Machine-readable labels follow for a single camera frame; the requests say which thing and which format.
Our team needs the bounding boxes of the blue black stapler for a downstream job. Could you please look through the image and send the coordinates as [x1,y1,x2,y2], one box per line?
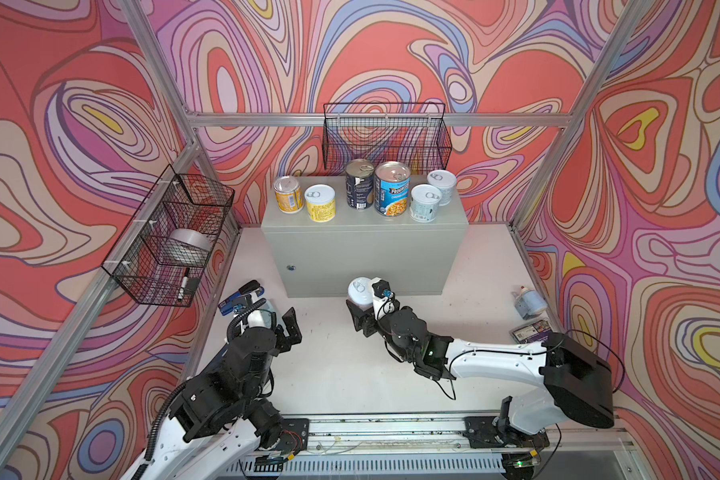
[218,280,264,316]

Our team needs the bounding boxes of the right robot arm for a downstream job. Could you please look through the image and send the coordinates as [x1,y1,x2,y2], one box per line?
[347,277,615,447]

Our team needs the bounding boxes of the pale green white can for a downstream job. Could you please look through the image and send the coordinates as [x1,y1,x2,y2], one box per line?
[427,170,457,206]

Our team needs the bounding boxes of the black wire basket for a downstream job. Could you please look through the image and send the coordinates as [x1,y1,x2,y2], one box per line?
[322,100,452,175]
[101,166,235,307]

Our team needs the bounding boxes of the grey metal cabinet box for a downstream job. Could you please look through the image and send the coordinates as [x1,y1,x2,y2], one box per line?
[261,176,468,298]

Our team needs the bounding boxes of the small white bottle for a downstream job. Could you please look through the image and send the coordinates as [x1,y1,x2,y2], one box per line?
[514,286,548,320]

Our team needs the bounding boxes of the pink white can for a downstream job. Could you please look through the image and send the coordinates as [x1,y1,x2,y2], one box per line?
[348,277,373,310]

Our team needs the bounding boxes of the mint green calculator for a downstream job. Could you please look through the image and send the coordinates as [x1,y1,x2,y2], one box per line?
[248,303,277,330]

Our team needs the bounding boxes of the blue label large can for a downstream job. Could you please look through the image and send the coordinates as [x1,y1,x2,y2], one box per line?
[374,161,411,217]

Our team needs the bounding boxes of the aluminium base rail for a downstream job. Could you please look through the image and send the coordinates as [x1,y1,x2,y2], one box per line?
[137,410,625,480]

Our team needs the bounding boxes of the black marker pen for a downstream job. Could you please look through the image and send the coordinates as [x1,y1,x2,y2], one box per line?
[177,269,189,301]

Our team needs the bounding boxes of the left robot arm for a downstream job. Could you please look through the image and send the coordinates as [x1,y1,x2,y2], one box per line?
[123,298,309,479]

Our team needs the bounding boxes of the dark tomato can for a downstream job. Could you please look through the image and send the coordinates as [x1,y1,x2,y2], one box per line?
[345,159,375,210]

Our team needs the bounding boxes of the purple packet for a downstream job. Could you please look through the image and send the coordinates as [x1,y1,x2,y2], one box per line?
[510,318,553,344]

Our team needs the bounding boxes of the black wire basket left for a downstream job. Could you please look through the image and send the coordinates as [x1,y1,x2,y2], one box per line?
[101,166,235,307]

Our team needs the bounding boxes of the yellow corn can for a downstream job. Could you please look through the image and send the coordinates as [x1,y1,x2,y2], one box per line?
[273,176,303,214]

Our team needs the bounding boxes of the white yellow can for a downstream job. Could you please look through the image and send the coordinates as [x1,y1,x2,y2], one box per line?
[304,184,336,223]

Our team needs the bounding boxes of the black wire basket back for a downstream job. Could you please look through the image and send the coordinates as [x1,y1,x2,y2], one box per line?
[322,100,452,175]

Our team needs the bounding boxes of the light blue white can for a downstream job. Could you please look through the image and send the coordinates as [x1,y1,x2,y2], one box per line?
[410,184,442,223]

